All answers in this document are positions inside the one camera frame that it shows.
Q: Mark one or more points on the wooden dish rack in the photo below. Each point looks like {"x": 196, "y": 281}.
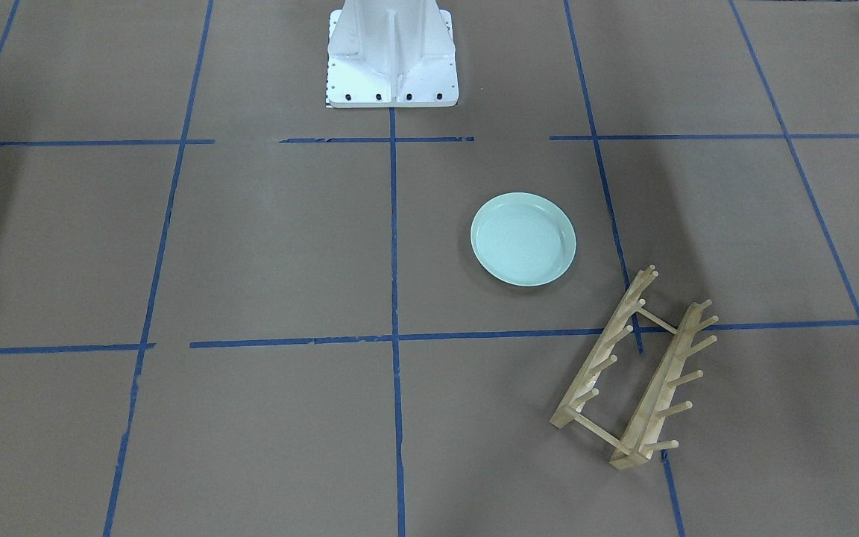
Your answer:
{"x": 626, "y": 389}

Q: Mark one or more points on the white pedestal column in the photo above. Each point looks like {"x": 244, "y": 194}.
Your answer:
{"x": 383, "y": 54}

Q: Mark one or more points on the mint green plate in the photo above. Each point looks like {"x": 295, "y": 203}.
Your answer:
{"x": 523, "y": 239}

